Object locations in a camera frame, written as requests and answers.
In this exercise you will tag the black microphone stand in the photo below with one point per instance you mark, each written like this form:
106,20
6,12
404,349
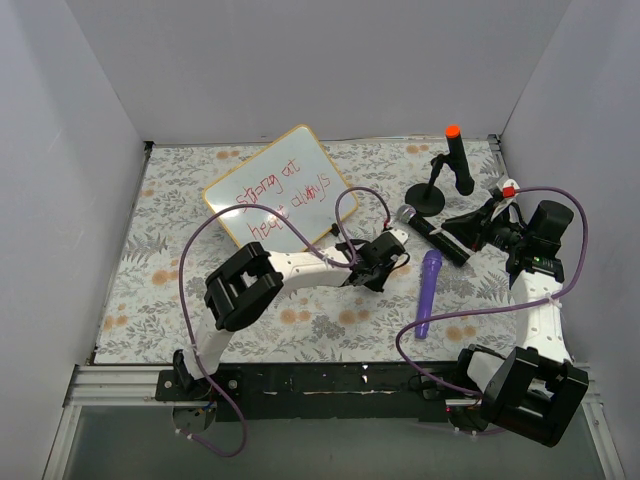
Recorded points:
427,199

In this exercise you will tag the aluminium frame rail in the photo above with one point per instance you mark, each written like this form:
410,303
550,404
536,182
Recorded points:
117,385

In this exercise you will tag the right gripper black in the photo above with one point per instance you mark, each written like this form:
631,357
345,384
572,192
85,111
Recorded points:
481,226

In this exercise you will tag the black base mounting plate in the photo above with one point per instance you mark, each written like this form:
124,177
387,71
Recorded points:
355,390

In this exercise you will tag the black microphone silver head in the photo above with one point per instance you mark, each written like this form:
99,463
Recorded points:
449,249

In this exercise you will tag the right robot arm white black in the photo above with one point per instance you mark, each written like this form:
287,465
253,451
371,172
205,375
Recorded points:
536,389

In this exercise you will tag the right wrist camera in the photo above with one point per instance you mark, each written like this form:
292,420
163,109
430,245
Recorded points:
504,195

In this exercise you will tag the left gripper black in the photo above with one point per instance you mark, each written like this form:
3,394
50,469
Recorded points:
379,248

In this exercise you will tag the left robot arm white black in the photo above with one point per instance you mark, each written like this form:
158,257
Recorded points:
242,288

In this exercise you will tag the yellow framed whiteboard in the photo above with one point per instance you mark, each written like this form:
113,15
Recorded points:
294,179

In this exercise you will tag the purple toy microphone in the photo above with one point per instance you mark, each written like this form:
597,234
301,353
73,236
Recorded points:
431,266

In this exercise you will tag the floral table mat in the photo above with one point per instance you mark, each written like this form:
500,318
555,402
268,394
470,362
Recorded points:
157,292

